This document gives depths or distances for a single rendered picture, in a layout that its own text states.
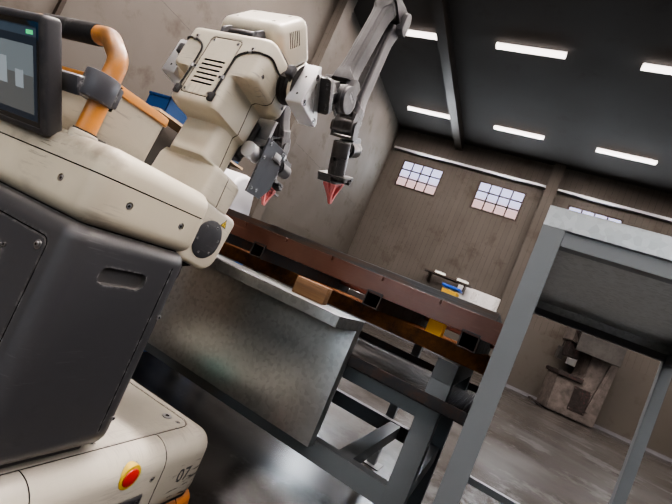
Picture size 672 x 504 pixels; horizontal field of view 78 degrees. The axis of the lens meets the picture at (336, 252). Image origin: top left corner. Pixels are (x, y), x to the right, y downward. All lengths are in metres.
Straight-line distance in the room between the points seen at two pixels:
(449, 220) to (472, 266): 1.48
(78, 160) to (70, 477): 0.54
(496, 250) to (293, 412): 11.12
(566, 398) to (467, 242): 4.51
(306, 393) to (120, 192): 0.79
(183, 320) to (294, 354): 0.44
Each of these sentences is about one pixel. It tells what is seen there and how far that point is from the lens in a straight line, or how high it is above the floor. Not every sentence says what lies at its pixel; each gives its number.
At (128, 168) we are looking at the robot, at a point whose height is 0.79.
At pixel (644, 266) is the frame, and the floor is 0.99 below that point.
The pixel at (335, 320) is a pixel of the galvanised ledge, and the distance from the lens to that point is 1.06.
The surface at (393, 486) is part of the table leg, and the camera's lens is 1.32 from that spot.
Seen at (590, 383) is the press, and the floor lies 0.90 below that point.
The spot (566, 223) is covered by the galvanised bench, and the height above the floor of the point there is 1.02.
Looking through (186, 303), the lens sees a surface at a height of 0.48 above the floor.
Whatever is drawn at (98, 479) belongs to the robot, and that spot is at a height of 0.25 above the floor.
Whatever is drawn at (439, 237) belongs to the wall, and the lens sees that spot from 12.33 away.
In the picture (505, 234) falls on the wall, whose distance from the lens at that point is 12.28.
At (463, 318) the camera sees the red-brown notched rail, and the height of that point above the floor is 0.80.
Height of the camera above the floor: 0.76
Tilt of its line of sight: 4 degrees up
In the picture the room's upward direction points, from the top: 23 degrees clockwise
